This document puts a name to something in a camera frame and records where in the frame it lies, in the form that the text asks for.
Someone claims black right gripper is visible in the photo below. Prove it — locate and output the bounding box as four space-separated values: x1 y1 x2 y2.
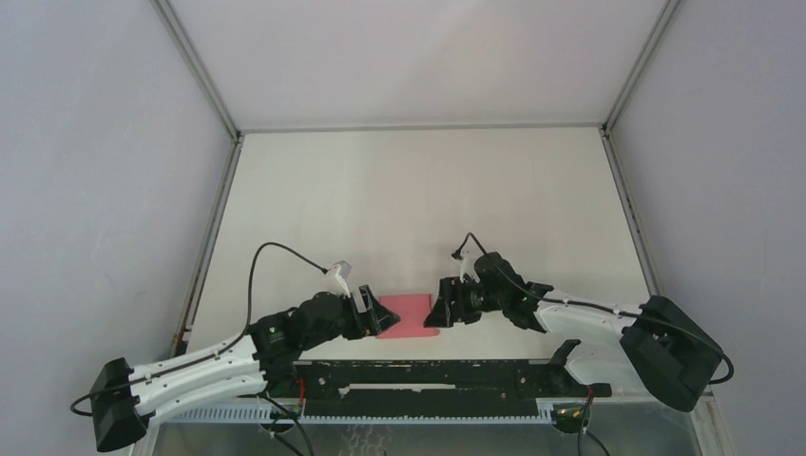
423 275 507 328

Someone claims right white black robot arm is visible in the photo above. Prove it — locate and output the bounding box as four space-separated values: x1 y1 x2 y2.
424 252 730 411

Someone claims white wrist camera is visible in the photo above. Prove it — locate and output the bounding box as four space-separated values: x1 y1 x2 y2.
324 260 352 296
452 250 473 283

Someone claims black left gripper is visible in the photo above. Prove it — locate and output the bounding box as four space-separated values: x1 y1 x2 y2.
303 285 399 351

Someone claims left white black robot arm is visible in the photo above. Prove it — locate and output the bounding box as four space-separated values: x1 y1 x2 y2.
89 286 400 452

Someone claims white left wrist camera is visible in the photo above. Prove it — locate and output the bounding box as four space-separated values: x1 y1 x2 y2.
324 260 352 296

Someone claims white slotted cable duct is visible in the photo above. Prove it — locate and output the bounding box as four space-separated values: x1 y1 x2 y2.
168 401 555 425

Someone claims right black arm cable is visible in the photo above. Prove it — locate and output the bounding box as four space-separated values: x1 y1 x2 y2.
451 232 736 386

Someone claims pink cardboard box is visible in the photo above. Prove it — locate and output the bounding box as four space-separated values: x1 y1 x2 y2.
376 294 440 339

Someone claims aluminium front frame rail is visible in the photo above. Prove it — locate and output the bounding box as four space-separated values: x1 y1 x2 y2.
258 358 632 400

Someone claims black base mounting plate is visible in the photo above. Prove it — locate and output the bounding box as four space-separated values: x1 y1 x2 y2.
266 385 597 414

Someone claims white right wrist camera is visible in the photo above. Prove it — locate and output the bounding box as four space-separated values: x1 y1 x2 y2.
452 250 473 283

